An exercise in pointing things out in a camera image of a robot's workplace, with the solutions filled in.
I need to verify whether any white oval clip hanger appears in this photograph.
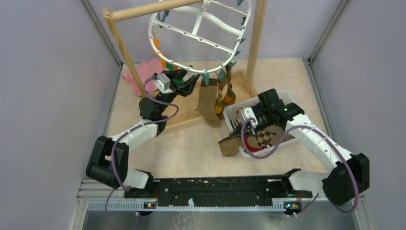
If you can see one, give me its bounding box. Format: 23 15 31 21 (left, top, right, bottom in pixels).
148 0 253 78

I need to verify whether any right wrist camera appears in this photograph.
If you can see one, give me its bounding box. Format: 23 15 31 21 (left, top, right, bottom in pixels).
238 107 258 128

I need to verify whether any wooden hanger rack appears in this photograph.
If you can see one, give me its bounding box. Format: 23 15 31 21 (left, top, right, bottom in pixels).
102 0 269 136

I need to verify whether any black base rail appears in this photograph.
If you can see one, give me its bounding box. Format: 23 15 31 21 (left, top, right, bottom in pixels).
125 171 314 215

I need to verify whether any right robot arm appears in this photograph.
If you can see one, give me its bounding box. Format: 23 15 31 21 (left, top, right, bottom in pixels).
224 89 370 206

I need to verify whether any olive striped sock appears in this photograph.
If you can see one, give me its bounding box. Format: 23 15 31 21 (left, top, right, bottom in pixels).
223 65 236 106
214 77 227 119

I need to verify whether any purple cable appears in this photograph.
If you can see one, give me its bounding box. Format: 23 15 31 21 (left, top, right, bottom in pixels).
104 78 180 230
240 117 360 217

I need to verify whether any white plastic laundry basket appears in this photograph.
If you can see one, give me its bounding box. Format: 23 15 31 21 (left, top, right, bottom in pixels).
223 90 298 158

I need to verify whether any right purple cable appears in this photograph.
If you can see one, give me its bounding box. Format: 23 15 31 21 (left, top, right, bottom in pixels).
240 117 360 217

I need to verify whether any argyle brown sock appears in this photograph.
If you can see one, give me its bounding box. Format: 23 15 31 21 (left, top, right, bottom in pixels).
246 126 284 149

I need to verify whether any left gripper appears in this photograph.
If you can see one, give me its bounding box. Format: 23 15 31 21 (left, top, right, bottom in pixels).
156 66 201 115

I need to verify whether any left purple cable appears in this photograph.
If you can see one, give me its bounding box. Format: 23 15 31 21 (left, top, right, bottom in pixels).
104 78 180 230

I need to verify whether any tan ribbed sock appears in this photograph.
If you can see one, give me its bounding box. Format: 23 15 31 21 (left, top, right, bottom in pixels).
195 79 221 127
218 137 242 158

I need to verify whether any pink cloth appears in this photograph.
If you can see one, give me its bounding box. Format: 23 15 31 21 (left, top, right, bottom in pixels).
122 57 168 96

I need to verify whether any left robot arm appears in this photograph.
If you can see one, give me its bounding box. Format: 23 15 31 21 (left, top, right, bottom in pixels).
85 69 200 198

